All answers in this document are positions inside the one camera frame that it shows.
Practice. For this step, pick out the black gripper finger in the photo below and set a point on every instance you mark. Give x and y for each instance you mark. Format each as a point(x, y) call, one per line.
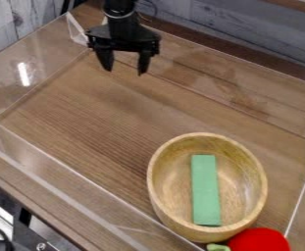
point(143, 62)
point(106, 58)

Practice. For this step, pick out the small green toy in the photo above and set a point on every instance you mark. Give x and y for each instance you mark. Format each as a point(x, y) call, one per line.
point(217, 247)

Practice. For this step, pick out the green rectangular block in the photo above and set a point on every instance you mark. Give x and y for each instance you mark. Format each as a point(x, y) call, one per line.
point(206, 213)

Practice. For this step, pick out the black metal table bracket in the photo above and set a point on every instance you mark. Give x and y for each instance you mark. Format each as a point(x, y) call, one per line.
point(25, 239)

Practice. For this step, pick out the brown wooden bowl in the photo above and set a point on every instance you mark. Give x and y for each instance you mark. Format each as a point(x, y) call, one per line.
point(242, 185)

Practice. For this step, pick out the clear acrylic corner bracket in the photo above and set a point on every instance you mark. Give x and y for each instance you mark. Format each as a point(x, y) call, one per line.
point(76, 31)

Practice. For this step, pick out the clear acrylic enclosure wall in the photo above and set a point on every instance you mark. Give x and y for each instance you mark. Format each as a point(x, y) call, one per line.
point(96, 220)

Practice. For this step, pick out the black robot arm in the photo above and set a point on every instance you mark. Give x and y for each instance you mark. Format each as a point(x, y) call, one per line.
point(118, 10)

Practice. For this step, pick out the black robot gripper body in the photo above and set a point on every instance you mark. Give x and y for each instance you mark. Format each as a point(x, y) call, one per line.
point(123, 35)

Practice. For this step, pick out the red round plush toy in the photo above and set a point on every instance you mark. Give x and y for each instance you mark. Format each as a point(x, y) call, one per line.
point(258, 239)

